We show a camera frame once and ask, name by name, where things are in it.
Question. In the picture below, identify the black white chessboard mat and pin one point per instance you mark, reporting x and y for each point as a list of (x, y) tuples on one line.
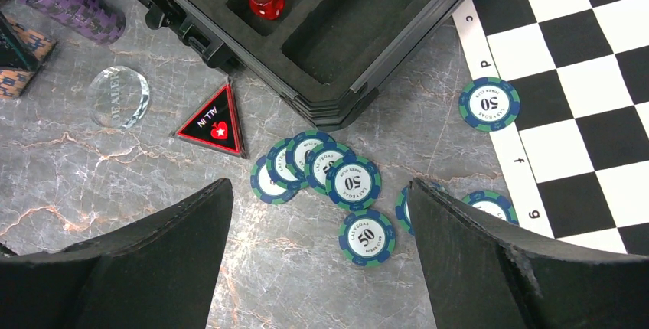
[(575, 160)]

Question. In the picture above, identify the pink poker chip stack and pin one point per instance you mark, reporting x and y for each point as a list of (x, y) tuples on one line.
[(14, 82)]

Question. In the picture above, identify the green 50 chip lower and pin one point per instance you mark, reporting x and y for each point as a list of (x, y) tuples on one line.
[(367, 237)]

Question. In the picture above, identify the clear dealer button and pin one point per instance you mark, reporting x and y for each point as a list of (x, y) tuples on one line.
[(118, 97)]

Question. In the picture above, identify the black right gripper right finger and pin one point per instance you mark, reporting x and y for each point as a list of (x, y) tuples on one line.
[(483, 272)]

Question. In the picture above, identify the black poker case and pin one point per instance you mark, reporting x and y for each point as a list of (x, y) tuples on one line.
[(328, 59)]

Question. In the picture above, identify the green 50 chip far right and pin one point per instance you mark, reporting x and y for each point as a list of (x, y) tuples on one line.
[(402, 208)]

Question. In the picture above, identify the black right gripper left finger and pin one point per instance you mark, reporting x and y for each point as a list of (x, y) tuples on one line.
[(157, 272)]

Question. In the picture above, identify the black red all-in triangle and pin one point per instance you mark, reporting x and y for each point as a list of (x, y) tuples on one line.
[(216, 124)]

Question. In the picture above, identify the red die right slot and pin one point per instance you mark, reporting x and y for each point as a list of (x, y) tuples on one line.
[(267, 9)]

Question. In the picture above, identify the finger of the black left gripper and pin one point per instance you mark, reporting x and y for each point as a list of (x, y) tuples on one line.
[(15, 55)]

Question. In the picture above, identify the green 50 chip middle right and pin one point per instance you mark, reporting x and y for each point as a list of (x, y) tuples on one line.
[(353, 183)]

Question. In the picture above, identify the green 50 chip on chessboard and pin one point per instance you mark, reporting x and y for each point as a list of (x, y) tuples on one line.
[(489, 104)]

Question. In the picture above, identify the green 50 chip near chessboard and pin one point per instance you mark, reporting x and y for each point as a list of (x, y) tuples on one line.
[(493, 203)]

